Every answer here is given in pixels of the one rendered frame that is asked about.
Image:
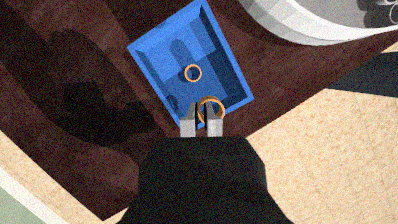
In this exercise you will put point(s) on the silver metal ring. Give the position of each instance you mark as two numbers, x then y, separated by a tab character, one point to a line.
372	5
383	17

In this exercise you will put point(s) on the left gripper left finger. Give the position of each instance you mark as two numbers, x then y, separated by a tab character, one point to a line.
189	124

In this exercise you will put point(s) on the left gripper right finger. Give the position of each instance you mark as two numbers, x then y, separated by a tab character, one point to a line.
213	124

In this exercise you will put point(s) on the blue open tray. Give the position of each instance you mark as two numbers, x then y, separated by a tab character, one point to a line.
190	36

